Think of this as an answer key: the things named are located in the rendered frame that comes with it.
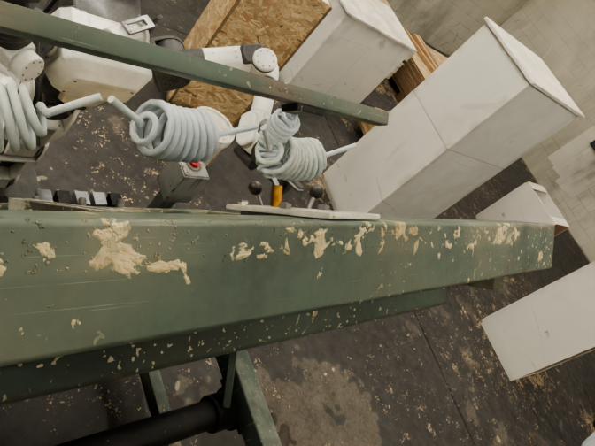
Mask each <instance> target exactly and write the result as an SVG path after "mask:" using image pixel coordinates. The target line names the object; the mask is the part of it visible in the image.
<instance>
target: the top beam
mask: <svg viewBox="0 0 595 446"><path fill-rule="evenodd" d="M554 229H555V225H554V224H548V223H536V222H525V221H513V220H477V219H395V218H380V219H379V220H365V219H356V220H343V219H315V218H307V217H299V216H272V215H230V214H189V213H148V212H107V211H25V210H0V367H3V366H8V365H17V364H22V363H27V362H32V361H37V360H42V359H47V358H56V357H62V356H66V355H72V354H76V353H82V352H87V351H92V350H101V349H106V348H111V347H116V346H121V345H126V344H131V343H136V342H145V341H150V340H155V339H160V338H166V337H170V336H176V335H185V334H189V333H195V332H200V331H205V330H210V329H214V328H220V327H229V326H234V325H239V324H244V323H249V322H254V321H259V320H264V319H273V318H279V317H283V316H289V315H293V314H299V313H304V312H309V311H318V310H323V309H328V308H333V307H338V306H343V305H348V304H357V303H362V302H367V301H373V300H377V299H383V298H387V297H393V296H402V295H407V294H412V293H417V292H422V291H427V290H431V289H437V288H446V287H451V286H456V285H461V284H466V283H471V282H476V281H486V280H490V279H496V278H500V277H506V276H510V275H516V274H521V273H530V272H535V271H540V270H544V269H550V268H551V267H552V259H553V240H554Z"/></svg>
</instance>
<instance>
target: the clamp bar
mask: <svg viewBox="0 0 595 446"><path fill-rule="evenodd" d="M323 115H324V110H323V109H321V108H317V107H313V106H310V105H306V104H300V103H294V104H282V108H281V109H277V110H276V111H274V113H273V114H272V115H271V116H270V118H269V119H267V123H266V124H265V126H266V127H267V131H268V133H269V136H270V139H271V143H272V145H273V147H272V150H270V151H266V150H265V149H264V147H261V146H258V148H257V149H258V150H260V151H263V152H260V153H259V154H260V156H261V157H265V158H263V159H265V160H272V159H274V158H275V157H276V156H277V155H278V151H279V150H278V147H277V146H276V145H275V143H274V142H281V143H282V145H283V147H285V144H286V143H287V141H288V139H290V138H291V136H293V135H294V134H295V133H296V132H297V131H298V130H299V127H300V120H299V117H298V116H302V117H306V118H312V117H322V116H323ZM286 116H287V117H288V118H287V117H286ZM279 119H282V120H283V121H284V122H285V123H286V125H287V126H286V125H285V124H284V123H283V122H282V121H281V120H279ZM259 134H260V137H258V143H259V144H260V145H262V146H265V142H264V141H265V140H264V137H263V134H262V132H261V131H260V132H259ZM261 138H262V139H263V140H264V141H263V140H262V139H261ZM283 163H284V161H283V157H282V159H281V160H280V161H279V163H277V164H275V165H274V166H272V167H270V168H268V169H267V170H274V169H277V168H280V167H282V166H283ZM265 167H267V166H264V165H260V166H258V167H257V172H259V173H263V172H262V171H261V169H263V168H265ZM263 175H264V177H265V178H272V180H273V182H274V185H272V190H271V206H270V205H250V204H251V201H250V200H238V204H227V205H226V209H228V210H236V211H240V215H272V216H299V217H307V218H317V219H365V220H379V219H380V215H379V214H373V213H361V212H350V211H329V206H328V205H324V204H318V206H317V209H306V208H296V207H291V204H289V203H288V202H282V186H279V185H280V184H279V182H278V180H277V178H275V176H274V175H272V177H270V176H269V175H268V174H265V173H263ZM8 210H25V211H107V212H131V211H118V210H111V209H105V208H97V207H90V206H84V205H77V204H64V203H57V202H50V201H45V200H38V199H32V198H9V203H8Z"/></svg>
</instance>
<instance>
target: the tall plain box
mask: <svg viewBox="0 0 595 446"><path fill-rule="evenodd" d="M484 20H485V21H486V23H487V24H488V25H486V24H484V25H483V26H482V27H481V28H480V29H479V30H478V31H477V32H476V33H475V34H474V35H472V36H471V37H470V38H469V39H468V40H467V41H466V42H465V43H464V44H463V45H462V46H460V47H459V48H458V49H457V50H456V51H455V52H454V53H453V54H452V55H451V56H450V57H448V58H447V59H446V60H445V61H444V62H443V64H441V65H440V66H439V67H438V68H437V69H436V70H435V71H434V72H433V73H432V74H431V75H430V76H429V77H428V78H427V79H425V80H424V81H423V82H422V83H421V84H420V85H419V86H418V87H417V88H416V89H415V90H414V91H412V92H411V93H410V94H409V95H408V96H406V97H405V98H404V99H403V100H402V101H401V102H400V103H399V104H398V105H397V106H396V107H395V108H393V109H392V110H391V111H390V112H389V120H388V125H387V126H374V127H373V128H372V129H371V130H369V131H368V132H367V133H366V134H365V135H364V136H363V137H362V138H361V139H360V140H359V141H357V142H356V145H357V148H354V149H351V150H348V151H347V152H345V153H344V154H343V155H342V156H341V157H340V158H339V159H338V160H337V161H336V162H335V163H334V164H333V165H332V166H331V167H330V168H329V169H328V170H327V171H326V172H325V173H324V174H323V175H324V177H325V179H324V180H322V183H323V185H324V188H325V189H326V191H327V194H328V197H329V200H330V202H331V204H332V206H333V208H334V211H350V212H361V213H373V214H379V215H380V218H395V219H433V218H435V217H436V216H438V215H439V214H440V213H442V212H443V211H445V210H447V209H448V208H449V207H451V206H452V205H454V204H455V203H457V202H458V201H459V200H460V199H462V198H463V197H464V196H466V195H468V194H469V193H471V192H472V191H473V190H475V189H476V188H478V187H479V186H481V185H482V184H484V183H485V182H486V181H487V180H489V179H490V178H492V177H493V176H494V175H496V174H497V173H499V172H501V171H502V170H503V169H505V168H507V167H508V166H510V165H511V164H512V163H513V162H515V161H516V160H517V159H519V158H521V157H522V156H524V155H525V154H526V153H528V152H529V151H531V150H532V149H534V148H535V147H537V146H538V145H539V144H540V143H541V142H543V141H545V140H546V139H547V138H549V137H550V136H552V135H554V134H555V133H556V132H558V131H559V130H561V129H562V128H564V126H566V125H567V124H569V123H570V122H571V121H573V120H574V119H576V118H578V116H579V117H581V118H582V119H583V118H584V117H585V116H584V115H583V113H582V112H581V111H580V110H579V108H578V107H577V106H576V104H575V103H574V101H573V100H572V99H571V97H570V96H569V95H568V93H567V92H566V90H565V89H564V88H563V87H562V86H561V85H560V83H559V82H558V81H557V79H556V78H555V77H554V75H553V74H552V72H551V71H550V70H549V68H548V67H547V66H546V64H545V63H544V61H543V60H542V59H541V58H540V57H539V56H537V55H536V54H535V53H533V52H532V51H531V50H529V49H528V48H527V47H525V46H524V45H523V44H521V43H520V42H518V41H517V40H516V39H515V38H513V37H512V36H511V35H510V34H509V33H507V32H506V31H505V30H504V29H502V28H501V27H499V26H498V25H497V24H495V23H494V22H493V21H492V20H490V19H489V18H487V17H485V18H484ZM577 115H578V116H577Z"/></svg>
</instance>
